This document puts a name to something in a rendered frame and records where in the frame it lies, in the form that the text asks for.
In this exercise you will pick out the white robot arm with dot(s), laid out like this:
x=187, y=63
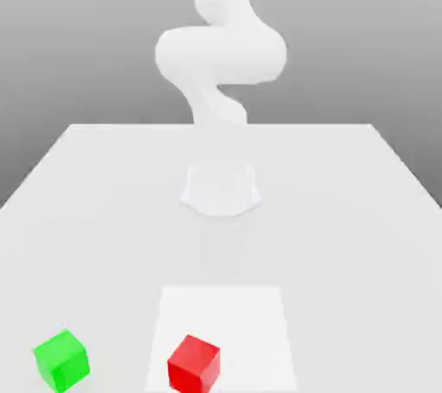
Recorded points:
x=221, y=54

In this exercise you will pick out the small red cube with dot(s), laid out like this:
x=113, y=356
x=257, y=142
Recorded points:
x=193, y=363

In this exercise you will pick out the small green cube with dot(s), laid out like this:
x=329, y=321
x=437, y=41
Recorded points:
x=62, y=360

